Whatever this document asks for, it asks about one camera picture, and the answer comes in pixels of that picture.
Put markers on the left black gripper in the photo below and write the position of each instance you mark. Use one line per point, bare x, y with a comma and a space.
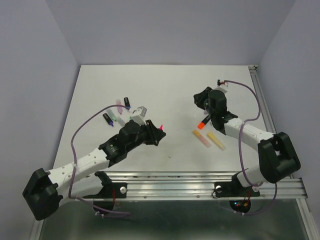
154, 134

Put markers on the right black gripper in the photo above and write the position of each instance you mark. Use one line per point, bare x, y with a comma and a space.
199, 97

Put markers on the black highlighter orange cap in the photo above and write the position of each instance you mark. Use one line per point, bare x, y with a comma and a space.
203, 123

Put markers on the pastel green highlighter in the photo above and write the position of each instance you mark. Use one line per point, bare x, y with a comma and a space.
111, 114

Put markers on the black highlighter purple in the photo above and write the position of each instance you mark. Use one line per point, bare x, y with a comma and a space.
108, 119

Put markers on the black highlighter blue tip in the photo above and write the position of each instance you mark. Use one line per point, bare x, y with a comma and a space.
127, 103

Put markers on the pastel pink highlighter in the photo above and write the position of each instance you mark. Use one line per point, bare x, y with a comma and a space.
201, 138

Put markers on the pastel purple highlighter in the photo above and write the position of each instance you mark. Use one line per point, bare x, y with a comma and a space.
119, 106

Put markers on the pastel orange highlighter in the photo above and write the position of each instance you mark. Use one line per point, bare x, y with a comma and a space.
120, 121

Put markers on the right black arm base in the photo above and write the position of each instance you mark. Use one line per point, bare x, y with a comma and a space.
226, 189

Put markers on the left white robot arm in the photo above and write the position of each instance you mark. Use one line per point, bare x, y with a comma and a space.
46, 191

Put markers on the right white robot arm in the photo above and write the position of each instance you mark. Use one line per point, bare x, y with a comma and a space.
277, 157

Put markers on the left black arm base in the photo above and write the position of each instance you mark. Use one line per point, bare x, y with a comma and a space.
116, 189

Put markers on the pastel yellow highlighter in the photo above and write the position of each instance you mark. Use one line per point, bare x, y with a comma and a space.
216, 141

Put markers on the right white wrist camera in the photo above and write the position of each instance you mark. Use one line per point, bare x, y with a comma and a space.
222, 86

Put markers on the aluminium frame rail front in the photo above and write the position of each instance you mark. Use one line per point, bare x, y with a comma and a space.
171, 186

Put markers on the aluminium rail right side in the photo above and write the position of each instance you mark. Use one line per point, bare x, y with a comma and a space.
267, 118

